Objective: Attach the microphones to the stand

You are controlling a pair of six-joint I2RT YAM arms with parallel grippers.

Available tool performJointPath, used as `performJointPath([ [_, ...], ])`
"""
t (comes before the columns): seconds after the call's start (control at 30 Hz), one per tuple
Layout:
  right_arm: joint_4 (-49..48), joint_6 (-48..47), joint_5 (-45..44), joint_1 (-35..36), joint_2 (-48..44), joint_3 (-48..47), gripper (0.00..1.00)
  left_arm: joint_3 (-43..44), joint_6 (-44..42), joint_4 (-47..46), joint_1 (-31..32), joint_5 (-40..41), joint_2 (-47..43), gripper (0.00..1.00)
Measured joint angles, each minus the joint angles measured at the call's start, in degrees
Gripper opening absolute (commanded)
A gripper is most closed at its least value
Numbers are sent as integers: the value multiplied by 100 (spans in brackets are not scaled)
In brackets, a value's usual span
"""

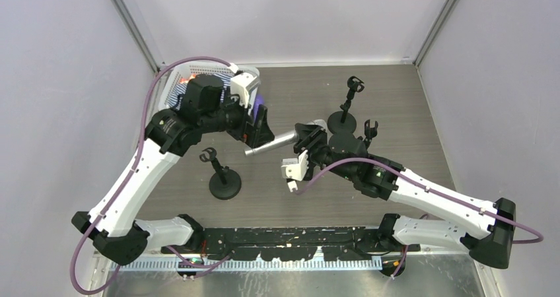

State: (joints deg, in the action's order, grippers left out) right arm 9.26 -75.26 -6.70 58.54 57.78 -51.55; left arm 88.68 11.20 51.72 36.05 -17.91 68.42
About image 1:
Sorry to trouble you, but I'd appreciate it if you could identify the aluminium frame post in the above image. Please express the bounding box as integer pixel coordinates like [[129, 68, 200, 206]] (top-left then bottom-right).
[[413, 0, 459, 69], [111, 0, 160, 73]]

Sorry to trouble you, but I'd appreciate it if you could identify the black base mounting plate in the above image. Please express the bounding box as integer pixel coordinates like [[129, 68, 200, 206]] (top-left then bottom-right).
[[187, 226, 395, 261]]

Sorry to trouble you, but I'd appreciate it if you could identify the left aluminium frame post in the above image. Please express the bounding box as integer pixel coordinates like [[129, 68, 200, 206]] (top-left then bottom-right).
[[111, 0, 160, 73]]

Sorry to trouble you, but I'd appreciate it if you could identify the orange item in basket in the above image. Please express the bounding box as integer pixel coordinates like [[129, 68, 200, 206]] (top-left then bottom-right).
[[179, 74, 196, 84]]

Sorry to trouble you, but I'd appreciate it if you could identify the blue white striped cloth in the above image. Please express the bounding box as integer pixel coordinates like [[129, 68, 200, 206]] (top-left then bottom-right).
[[165, 73, 233, 108]]

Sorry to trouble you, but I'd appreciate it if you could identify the white plastic basket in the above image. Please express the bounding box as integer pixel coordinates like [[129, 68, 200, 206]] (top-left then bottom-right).
[[157, 61, 264, 113]]

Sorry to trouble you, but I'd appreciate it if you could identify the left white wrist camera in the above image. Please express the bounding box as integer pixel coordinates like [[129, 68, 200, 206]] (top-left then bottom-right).
[[230, 72, 261, 109]]

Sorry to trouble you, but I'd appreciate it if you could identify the silver microphone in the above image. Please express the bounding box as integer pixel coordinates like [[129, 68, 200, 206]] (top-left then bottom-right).
[[244, 119, 327, 156]]

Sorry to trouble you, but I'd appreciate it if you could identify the black mic stand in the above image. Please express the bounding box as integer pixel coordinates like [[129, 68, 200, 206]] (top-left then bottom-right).
[[327, 76, 365, 134], [199, 147, 242, 200], [358, 119, 378, 149]]

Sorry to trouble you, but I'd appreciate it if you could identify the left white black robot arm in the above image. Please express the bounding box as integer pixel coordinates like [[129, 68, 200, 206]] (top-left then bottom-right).
[[71, 72, 274, 266]]

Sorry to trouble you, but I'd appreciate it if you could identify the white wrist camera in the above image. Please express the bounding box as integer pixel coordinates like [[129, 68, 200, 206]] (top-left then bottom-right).
[[230, 72, 261, 109], [281, 149, 314, 195]]

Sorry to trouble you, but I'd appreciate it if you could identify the right aluminium frame post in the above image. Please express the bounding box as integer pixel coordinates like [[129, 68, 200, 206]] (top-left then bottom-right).
[[413, 0, 459, 69]]

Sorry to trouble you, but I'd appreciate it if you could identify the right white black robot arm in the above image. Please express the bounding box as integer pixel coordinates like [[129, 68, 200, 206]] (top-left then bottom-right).
[[293, 121, 516, 269]]

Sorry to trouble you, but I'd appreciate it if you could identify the white slotted cable duct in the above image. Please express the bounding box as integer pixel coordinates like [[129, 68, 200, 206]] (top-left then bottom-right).
[[120, 256, 382, 272]]

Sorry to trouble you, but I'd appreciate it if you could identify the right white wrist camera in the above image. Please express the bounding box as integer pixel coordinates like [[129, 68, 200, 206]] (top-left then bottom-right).
[[281, 149, 314, 195]]

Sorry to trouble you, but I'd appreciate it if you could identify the purple microphone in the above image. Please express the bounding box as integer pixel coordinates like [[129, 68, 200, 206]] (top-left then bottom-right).
[[254, 93, 264, 112]]

